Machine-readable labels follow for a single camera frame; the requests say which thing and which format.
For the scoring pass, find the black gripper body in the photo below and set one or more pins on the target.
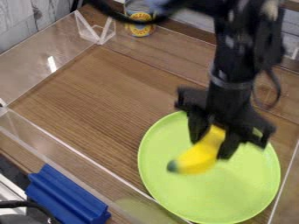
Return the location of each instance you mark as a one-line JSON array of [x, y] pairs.
[[230, 109]]

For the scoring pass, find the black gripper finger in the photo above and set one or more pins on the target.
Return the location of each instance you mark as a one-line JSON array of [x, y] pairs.
[[199, 125], [228, 146]]

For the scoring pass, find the yellow toy banana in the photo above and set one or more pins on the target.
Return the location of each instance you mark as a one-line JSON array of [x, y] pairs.
[[199, 158]]

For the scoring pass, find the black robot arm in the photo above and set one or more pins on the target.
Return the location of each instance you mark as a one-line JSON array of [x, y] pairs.
[[250, 47]]

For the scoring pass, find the green plastic plate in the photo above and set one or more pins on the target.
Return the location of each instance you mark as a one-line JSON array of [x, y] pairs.
[[228, 194]]

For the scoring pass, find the yellow labelled tin can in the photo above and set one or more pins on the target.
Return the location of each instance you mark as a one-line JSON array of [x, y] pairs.
[[138, 11]]

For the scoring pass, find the blue plastic clamp block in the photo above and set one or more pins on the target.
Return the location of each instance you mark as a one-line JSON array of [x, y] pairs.
[[72, 205]]

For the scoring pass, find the clear acrylic enclosure wall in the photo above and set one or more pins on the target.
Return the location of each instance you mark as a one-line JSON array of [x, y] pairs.
[[80, 102]]

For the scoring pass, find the clear acrylic corner bracket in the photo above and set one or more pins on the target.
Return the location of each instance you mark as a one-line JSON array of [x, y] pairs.
[[95, 33]]

